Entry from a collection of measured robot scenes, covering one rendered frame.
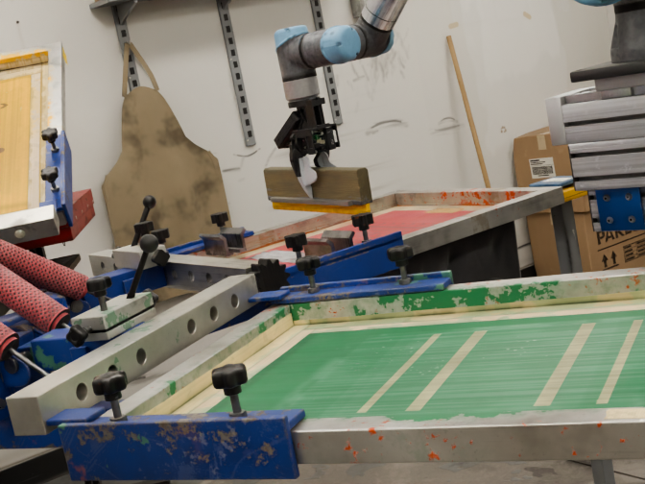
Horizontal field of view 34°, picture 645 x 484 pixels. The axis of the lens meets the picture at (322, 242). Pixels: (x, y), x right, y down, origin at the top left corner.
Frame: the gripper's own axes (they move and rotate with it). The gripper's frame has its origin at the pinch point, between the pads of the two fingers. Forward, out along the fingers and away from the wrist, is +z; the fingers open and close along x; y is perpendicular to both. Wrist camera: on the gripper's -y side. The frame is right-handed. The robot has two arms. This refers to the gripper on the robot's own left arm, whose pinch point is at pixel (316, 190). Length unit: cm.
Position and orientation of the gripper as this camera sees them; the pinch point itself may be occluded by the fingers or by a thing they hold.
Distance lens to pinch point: 231.8
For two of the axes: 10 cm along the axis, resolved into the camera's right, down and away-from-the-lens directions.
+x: 7.9, -2.5, 5.5
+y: 5.8, 0.2, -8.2
